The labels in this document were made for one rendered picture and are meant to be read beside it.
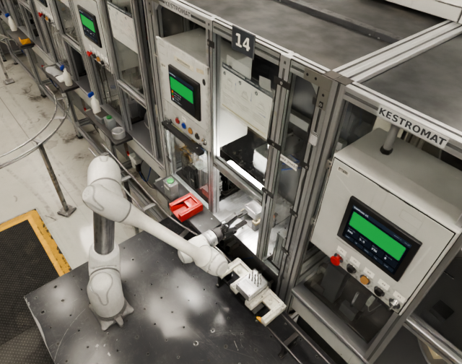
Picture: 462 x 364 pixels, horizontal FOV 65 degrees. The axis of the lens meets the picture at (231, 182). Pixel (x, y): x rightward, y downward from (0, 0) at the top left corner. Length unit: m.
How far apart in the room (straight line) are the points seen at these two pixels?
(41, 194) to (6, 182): 0.43
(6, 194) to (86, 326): 2.21
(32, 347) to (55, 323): 0.80
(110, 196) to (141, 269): 0.83
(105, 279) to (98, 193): 0.57
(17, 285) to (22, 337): 0.44
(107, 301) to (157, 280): 0.36
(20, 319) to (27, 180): 1.53
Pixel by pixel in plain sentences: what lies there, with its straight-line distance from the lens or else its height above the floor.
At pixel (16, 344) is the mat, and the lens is 3.06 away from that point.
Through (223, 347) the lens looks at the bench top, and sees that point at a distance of 2.02.
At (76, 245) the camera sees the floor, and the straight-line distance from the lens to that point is 3.39.
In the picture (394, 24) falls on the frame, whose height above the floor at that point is 2.01.
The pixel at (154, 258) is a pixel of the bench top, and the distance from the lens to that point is 2.30.
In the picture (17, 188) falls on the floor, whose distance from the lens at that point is 4.12.
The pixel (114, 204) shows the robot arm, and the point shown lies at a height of 1.46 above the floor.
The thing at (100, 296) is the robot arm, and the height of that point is 0.92.
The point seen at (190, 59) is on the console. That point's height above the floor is 1.82.
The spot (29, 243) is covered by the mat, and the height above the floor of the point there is 0.01.
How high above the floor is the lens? 2.54
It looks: 43 degrees down
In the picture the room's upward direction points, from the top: 2 degrees clockwise
